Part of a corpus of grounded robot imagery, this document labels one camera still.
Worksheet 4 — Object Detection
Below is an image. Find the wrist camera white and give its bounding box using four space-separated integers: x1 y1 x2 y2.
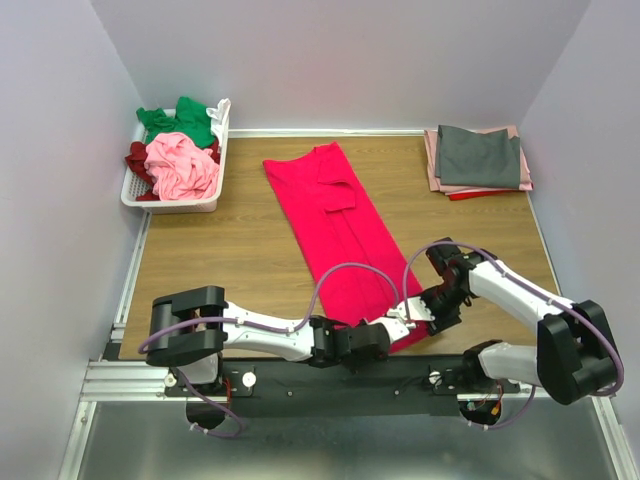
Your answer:
386 296 435 323
372 317 413 353

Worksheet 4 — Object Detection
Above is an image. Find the folded red t shirt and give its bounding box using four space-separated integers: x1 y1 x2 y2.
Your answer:
446 189 513 201

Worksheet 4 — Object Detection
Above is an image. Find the folded dusty pink t shirt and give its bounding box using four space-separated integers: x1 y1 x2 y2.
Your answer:
424 130 534 196

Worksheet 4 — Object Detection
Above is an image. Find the white plastic laundry basket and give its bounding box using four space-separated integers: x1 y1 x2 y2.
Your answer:
120 126 229 215

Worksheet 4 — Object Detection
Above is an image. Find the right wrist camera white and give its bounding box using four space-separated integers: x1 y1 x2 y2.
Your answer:
386 296 435 323

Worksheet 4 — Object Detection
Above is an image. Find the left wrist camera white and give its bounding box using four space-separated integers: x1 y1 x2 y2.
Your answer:
372 317 413 353

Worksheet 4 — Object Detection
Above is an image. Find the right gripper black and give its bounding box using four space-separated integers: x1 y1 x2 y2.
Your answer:
413 281 468 336

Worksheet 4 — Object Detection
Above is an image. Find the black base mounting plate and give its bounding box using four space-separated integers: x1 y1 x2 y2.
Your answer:
196 355 520 423

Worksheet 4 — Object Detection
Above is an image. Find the folded grey t shirt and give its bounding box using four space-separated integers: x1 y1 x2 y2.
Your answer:
436 125 521 189

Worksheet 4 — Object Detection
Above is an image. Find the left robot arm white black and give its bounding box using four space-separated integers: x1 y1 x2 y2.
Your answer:
138 286 409 395

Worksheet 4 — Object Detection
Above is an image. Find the crimson red t shirt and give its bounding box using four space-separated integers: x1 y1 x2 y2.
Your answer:
263 143 406 326

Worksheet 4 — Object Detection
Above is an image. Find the green t shirt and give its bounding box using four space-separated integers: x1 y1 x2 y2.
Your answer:
136 96 217 148

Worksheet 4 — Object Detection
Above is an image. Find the dark red t shirt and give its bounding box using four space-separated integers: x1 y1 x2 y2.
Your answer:
125 141 158 201

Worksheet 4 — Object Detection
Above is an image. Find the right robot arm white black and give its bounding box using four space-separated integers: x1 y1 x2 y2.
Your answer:
420 238 624 405

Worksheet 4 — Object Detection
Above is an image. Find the light pink t shirt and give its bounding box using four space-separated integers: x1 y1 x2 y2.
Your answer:
144 132 221 201

